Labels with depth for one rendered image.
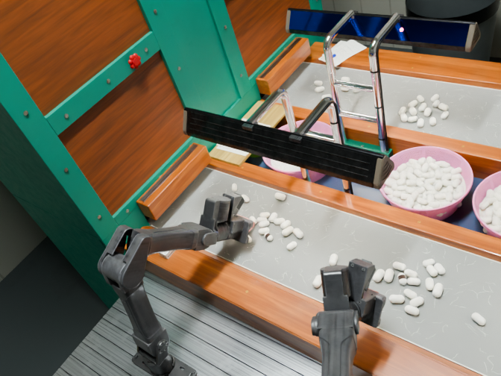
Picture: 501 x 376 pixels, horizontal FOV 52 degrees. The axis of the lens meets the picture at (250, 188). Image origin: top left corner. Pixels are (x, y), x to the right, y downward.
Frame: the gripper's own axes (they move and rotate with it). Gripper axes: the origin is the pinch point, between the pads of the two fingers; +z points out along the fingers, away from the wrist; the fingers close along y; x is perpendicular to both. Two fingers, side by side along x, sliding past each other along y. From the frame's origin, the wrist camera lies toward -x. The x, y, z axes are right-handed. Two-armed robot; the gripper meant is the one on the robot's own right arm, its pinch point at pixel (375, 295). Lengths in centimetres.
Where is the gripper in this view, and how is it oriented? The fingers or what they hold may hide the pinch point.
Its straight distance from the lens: 123.8
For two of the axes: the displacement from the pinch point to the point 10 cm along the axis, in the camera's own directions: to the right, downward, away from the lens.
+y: -7.8, -2.6, 5.7
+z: 6.0, -0.7, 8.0
